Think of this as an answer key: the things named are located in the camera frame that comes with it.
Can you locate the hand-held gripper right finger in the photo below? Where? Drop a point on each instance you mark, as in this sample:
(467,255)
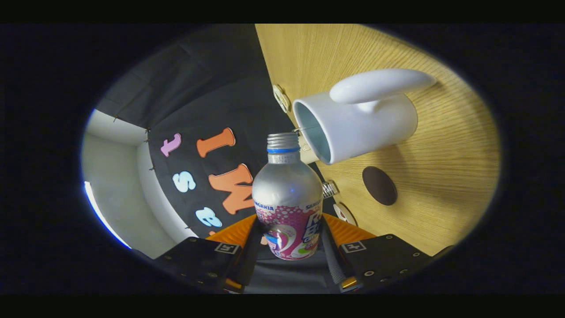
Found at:
(384,258)

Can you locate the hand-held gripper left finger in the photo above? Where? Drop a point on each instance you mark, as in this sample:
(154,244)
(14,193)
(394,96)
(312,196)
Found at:
(207,260)

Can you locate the dark brown round coaster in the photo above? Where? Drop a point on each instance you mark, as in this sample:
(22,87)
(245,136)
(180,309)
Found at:
(379,185)

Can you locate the silver juice bottle pink label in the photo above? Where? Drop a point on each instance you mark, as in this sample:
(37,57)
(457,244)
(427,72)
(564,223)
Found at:
(287,194)

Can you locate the white cup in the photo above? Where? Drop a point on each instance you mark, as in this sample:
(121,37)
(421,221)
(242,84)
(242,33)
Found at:
(371,123)

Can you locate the white round plate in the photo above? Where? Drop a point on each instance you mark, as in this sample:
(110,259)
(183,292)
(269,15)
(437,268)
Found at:
(344,214)

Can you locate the small silver can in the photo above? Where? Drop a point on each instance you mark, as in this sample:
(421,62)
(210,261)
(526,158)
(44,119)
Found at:
(329,189)

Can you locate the wooden table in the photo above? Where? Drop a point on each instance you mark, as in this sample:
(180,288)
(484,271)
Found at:
(441,176)

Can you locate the white toaster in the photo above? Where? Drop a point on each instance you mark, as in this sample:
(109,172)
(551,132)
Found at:
(310,154)

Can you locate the black backdrop cloth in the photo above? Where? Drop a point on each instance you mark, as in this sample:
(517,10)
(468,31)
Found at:
(198,88)

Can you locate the white compartment tray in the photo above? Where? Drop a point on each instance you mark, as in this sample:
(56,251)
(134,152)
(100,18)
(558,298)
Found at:
(281,98)

